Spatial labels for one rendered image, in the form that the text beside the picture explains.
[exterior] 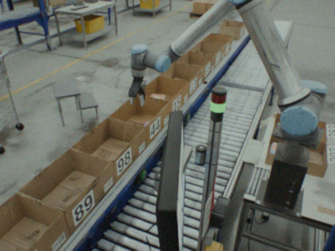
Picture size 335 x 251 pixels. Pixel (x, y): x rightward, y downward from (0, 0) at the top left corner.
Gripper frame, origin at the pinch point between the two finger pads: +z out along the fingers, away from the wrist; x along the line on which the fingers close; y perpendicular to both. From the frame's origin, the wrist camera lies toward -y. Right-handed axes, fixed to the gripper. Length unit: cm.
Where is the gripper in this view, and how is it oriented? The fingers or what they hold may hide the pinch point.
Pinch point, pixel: (136, 104)
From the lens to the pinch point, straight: 185.7
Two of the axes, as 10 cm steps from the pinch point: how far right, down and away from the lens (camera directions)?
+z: -0.9, 7.8, 6.2
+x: -9.8, -1.8, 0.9
